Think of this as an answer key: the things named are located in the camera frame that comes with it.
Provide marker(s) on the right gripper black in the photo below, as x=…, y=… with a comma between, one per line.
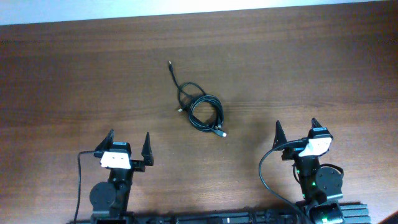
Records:
x=292, y=152

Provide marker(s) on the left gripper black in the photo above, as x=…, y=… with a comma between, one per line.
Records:
x=138, y=165

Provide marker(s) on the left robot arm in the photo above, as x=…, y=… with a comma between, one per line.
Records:
x=110, y=198

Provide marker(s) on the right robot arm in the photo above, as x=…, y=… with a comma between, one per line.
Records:
x=320, y=183

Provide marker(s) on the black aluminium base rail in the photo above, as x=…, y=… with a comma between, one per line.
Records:
x=248, y=216

